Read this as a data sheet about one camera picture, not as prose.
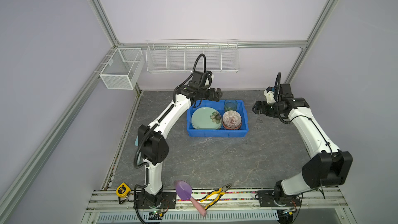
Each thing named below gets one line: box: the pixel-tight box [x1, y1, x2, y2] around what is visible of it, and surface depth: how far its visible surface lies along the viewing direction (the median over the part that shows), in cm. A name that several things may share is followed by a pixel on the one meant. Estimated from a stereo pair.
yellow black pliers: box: [200, 183, 233, 211], surface depth 77 cm
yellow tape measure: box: [116, 182, 132, 199], surface depth 77 cm
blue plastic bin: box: [186, 99, 249, 137], surface depth 98 cm
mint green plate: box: [191, 106, 223, 130], surface depth 103 cm
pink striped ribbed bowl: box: [222, 109, 243, 128], surface depth 95 cm
